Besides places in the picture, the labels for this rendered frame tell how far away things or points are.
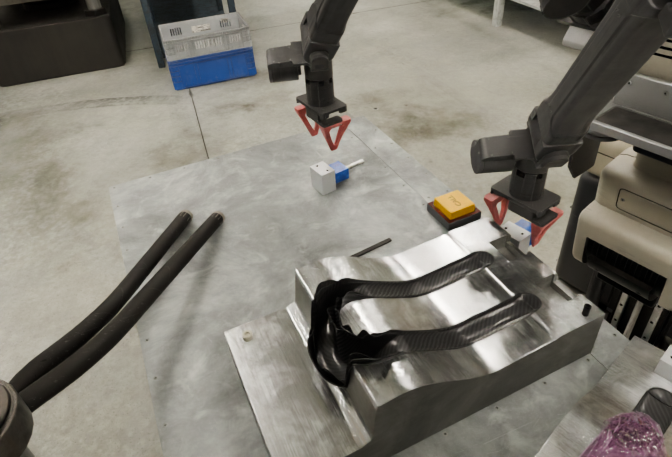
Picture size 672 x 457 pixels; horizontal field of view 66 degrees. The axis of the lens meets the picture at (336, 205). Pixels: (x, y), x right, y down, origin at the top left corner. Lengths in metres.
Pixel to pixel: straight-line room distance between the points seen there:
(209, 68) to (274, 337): 3.21
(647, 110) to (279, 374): 0.75
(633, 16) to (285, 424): 0.60
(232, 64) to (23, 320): 2.28
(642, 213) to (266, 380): 0.78
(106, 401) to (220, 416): 1.16
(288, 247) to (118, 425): 1.03
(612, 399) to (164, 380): 0.64
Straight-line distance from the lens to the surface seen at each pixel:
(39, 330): 2.31
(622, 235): 1.16
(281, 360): 0.78
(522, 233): 1.01
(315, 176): 1.17
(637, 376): 0.84
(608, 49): 0.62
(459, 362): 0.73
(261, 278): 0.99
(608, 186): 1.17
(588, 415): 0.73
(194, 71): 3.88
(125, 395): 1.95
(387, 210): 1.12
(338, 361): 0.76
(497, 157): 0.86
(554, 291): 0.90
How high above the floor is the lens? 1.48
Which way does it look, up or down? 37 degrees down
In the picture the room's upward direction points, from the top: 4 degrees counter-clockwise
